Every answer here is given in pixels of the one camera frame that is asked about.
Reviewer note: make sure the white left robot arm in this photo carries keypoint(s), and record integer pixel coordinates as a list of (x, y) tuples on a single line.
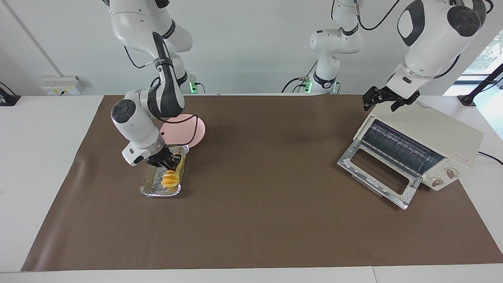
[(432, 39)]

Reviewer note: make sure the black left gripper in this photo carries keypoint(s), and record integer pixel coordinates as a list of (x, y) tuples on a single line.
[(387, 95)]

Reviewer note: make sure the black desk clamp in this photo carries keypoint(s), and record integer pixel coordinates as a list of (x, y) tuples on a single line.
[(8, 99)]

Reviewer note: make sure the brown table mat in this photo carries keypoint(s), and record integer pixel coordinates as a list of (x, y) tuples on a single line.
[(275, 236)]

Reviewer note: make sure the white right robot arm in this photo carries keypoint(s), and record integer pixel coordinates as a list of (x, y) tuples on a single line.
[(135, 122)]

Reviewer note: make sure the yellow sliced bread loaf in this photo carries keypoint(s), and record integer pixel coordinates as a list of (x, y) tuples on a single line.
[(171, 180)]

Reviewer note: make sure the beige oven knob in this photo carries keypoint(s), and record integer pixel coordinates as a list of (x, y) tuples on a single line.
[(452, 173), (437, 182)]

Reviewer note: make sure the silver glass oven door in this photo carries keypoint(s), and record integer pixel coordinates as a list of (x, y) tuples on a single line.
[(408, 194)]

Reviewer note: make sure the white wall socket box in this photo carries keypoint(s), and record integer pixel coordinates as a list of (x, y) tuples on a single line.
[(59, 86)]

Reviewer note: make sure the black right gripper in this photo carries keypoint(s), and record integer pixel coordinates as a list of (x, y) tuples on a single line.
[(161, 158)]

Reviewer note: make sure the aluminium foil tray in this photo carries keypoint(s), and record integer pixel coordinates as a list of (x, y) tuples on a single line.
[(151, 184)]

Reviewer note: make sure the window with green outdoors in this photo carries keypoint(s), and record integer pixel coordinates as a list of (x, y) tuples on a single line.
[(491, 51)]

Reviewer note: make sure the pink round plate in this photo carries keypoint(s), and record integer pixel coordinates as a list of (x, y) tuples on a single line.
[(177, 133)]

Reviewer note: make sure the cream toaster oven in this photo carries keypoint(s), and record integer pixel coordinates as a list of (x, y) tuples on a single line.
[(432, 129)]

